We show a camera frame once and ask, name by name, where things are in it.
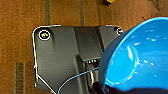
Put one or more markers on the blue bowl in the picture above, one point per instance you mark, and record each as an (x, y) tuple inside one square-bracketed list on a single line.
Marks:
[(140, 53)]

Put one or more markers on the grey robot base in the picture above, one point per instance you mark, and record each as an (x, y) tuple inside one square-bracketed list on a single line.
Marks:
[(56, 56)]

